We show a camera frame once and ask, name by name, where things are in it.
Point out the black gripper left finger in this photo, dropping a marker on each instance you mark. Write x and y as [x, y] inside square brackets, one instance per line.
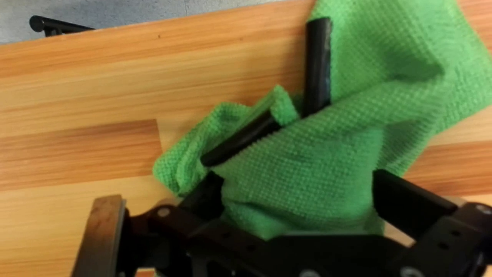
[241, 138]

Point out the black bar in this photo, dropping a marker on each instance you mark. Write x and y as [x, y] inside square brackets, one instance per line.
[56, 24]

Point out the green microfibre cloth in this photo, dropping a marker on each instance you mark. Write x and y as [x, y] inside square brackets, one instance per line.
[359, 76]

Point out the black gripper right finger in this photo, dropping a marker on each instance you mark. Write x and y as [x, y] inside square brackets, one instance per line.
[318, 66]

